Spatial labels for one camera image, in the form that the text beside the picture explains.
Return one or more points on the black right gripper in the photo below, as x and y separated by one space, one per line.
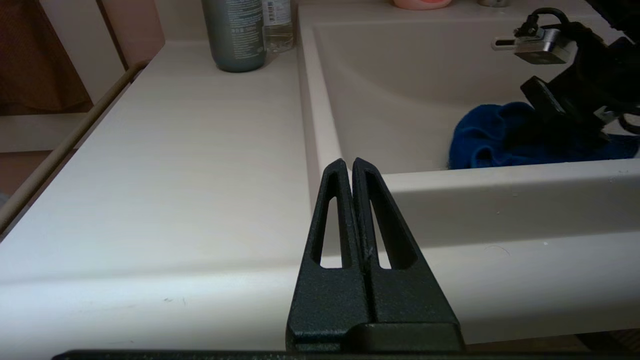
590 90

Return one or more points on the chrome faucet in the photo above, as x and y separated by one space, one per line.
492 2

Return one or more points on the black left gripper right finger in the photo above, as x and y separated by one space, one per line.
405 300

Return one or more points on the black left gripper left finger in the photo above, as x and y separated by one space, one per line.
325 300

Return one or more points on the pink hand soap pump bottle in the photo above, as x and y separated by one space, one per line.
420 4

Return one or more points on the blue microfibre cloth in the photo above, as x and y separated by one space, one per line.
490 140

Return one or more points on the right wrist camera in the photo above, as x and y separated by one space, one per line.
542 47

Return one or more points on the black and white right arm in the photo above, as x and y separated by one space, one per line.
620 15

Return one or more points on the white vanity sink basin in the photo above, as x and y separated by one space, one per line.
400 75

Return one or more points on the grey pump bottle teal nozzle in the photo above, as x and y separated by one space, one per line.
235 35

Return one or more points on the clear empty plastic bottle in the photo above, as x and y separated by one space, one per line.
279 25

